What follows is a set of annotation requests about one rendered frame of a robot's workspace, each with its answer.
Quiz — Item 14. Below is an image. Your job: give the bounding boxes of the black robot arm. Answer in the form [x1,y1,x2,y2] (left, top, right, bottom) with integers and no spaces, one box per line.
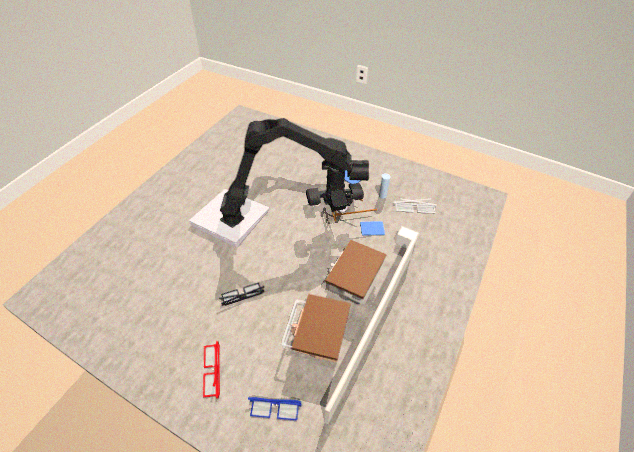
[220,118,369,228]

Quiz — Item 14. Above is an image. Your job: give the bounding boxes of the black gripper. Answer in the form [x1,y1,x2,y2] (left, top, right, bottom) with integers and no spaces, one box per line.
[306,179,364,207]

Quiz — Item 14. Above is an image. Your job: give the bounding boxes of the blue glasses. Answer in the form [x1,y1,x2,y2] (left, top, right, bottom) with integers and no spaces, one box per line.
[248,397,301,421]

